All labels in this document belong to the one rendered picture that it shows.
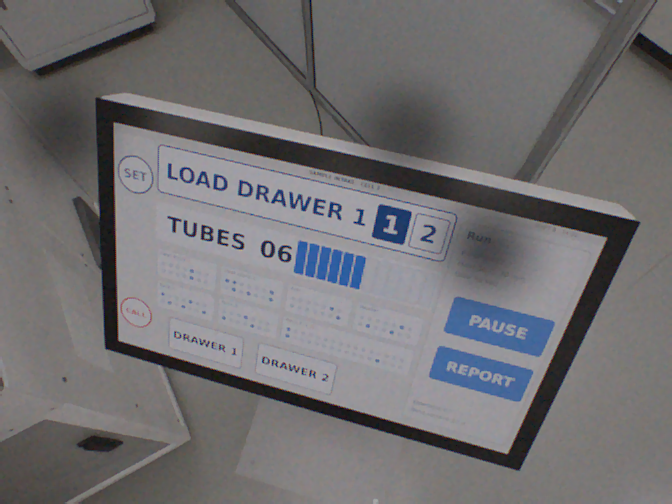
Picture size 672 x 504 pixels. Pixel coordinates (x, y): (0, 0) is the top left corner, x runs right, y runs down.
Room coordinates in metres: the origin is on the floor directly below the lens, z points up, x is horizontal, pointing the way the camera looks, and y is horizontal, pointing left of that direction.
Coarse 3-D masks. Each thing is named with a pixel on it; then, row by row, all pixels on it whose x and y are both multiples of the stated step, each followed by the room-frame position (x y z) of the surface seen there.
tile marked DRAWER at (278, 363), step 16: (272, 352) 0.13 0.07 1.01; (288, 352) 0.13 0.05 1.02; (256, 368) 0.11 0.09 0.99; (272, 368) 0.11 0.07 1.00; (288, 368) 0.11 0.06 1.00; (304, 368) 0.11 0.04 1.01; (320, 368) 0.11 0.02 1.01; (336, 368) 0.11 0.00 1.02; (304, 384) 0.10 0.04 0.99; (320, 384) 0.10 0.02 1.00
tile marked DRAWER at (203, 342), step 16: (176, 320) 0.16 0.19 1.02; (176, 336) 0.15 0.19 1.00; (192, 336) 0.15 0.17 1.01; (208, 336) 0.15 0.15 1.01; (224, 336) 0.15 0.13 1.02; (240, 336) 0.14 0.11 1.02; (192, 352) 0.13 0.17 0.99; (208, 352) 0.13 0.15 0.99; (224, 352) 0.13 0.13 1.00; (240, 352) 0.13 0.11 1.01; (240, 368) 0.12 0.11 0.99
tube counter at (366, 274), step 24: (264, 240) 0.22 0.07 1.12; (288, 240) 0.22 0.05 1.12; (312, 240) 0.21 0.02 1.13; (264, 264) 0.20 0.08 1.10; (288, 264) 0.20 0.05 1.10; (312, 264) 0.20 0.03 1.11; (336, 264) 0.19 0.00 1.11; (360, 264) 0.19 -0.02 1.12; (384, 264) 0.19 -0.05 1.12; (360, 288) 0.17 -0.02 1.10; (384, 288) 0.17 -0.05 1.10; (408, 288) 0.17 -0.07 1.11; (432, 288) 0.17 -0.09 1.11
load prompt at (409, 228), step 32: (160, 160) 0.29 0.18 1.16; (192, 160) 0.28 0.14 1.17; (224, 160) 0.28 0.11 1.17; (160, 192) 0.26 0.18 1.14; (192, 192) 0.26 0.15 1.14; (224, 192) 0.26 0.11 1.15; (256, 192) 0.25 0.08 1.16; (288, 192) 0.25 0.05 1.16; (320, 192) 0.25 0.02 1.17; (352, 192) 0.24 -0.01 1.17; (288, 224) 0.23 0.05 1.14; (320, 224) 0.22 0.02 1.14; (352, 224) 0.22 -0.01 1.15; (384, 224) 0.22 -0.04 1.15; (416, 224) 0.21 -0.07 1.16; (448, 224) 0.21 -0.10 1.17; (416, 256) 0.19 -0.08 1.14
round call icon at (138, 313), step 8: (120, 296) 0.19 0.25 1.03; (128, 296) 0.19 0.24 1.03; (120, 304) 0.18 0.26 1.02; (128, 304) 0.18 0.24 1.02; (136, 304) 0.18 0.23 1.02; (144, 304) 0.18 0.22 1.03; (152, 304) 0.18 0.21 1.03; (120, 312) 0.18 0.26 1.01; (128, 312) 0.17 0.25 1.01; (136, 312) 0.17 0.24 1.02; (144, 312) 0.17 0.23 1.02; (152, 312) 0.17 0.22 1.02; (120, 320) 0.17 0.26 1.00; (128, 320) 0.17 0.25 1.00; (136, 320) 0.17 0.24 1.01; (144, 320) 0.17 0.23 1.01; (152, 320) 0.17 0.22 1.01; (144, 328) 0.16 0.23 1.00; (152, 328) 0.16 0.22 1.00
